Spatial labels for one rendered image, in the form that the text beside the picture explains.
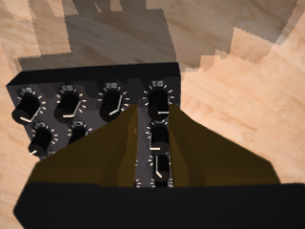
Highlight black knob box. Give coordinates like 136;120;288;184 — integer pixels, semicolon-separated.
6;62;181;187

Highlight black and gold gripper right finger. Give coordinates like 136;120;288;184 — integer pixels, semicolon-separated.
168;104;281;187

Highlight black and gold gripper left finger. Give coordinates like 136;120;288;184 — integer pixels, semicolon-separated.
25;104;138;187

